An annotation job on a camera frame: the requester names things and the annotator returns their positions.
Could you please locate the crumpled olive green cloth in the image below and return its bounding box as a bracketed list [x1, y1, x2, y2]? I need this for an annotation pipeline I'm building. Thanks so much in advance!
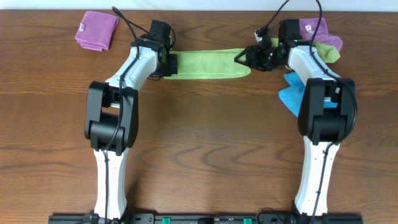
[271, 38, 340, 65]

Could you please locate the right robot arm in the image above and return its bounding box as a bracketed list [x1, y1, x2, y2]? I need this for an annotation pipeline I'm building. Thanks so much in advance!
[234, 19, 358, 223]

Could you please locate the crumpled purple cloth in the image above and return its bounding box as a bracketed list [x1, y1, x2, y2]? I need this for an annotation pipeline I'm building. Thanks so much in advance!
[298, 18, 343, 51]

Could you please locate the folded purple cloth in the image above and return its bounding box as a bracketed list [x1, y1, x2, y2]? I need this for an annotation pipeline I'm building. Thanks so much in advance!
[75, 11, 119, 51]

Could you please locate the green microfiber cloth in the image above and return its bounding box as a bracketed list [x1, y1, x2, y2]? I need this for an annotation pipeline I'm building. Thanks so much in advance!
[165, 49, 251, 80]

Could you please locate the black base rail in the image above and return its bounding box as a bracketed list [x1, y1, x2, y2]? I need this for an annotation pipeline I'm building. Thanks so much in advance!
[48, 212, 364, 224]

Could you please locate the blue microfiber cloth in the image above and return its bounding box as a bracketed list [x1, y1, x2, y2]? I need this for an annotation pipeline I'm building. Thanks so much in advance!
[278, 72, 338, 118]

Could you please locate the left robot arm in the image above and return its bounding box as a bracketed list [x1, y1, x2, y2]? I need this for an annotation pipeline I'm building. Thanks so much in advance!
[84, 20, 177, 223]

